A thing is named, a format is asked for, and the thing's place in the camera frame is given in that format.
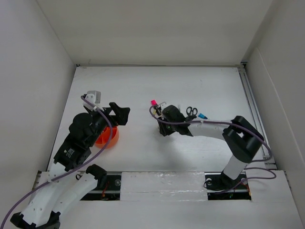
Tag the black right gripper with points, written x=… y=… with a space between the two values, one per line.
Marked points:
x=163 y=130

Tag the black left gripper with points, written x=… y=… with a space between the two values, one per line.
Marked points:
x=121 y=113

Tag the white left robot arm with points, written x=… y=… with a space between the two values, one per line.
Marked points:
x=71 y=176

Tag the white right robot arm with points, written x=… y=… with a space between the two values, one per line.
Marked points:
x=241 y=137

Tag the pink black highlighter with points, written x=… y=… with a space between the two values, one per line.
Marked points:
x=154 y=103

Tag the blue black highlighter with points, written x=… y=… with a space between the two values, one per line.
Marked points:
x=200 y=115

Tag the orange round divided container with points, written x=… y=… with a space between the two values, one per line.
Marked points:
x=105 y=136

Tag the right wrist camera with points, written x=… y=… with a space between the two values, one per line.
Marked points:
x=162 y=106

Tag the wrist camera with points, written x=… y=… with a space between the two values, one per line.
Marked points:
x=93 y=97
x=162 y=106

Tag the black handled scissors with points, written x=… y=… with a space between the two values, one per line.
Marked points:
x=191 y=112

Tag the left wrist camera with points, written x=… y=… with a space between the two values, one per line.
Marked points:
x=93 y=97

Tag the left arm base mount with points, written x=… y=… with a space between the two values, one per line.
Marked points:
x=111 y=190

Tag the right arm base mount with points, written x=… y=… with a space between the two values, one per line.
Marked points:
x=218 y=189

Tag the aluminium rail right side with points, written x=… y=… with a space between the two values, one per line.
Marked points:
x=251 y=100

